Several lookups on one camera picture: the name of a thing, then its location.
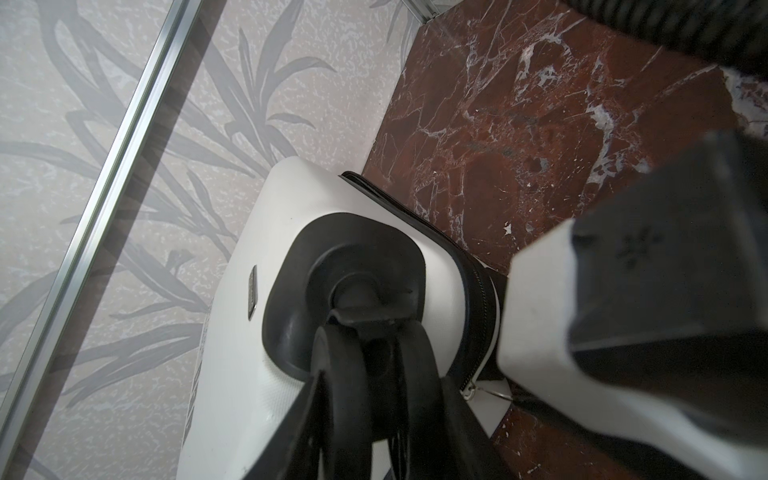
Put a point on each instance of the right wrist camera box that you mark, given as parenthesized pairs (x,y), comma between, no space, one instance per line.
(642,323)

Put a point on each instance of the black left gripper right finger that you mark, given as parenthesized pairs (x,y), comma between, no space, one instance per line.
(470,452)

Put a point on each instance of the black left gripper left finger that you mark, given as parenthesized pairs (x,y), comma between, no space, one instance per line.
(293,451)

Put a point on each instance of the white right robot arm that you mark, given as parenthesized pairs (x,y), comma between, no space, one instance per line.
(729,33)

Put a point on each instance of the aluminium frame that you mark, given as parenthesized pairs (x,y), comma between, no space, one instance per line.
(135,139)

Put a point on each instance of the white hard-shell suitcase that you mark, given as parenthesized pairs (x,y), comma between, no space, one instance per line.
(333,276)

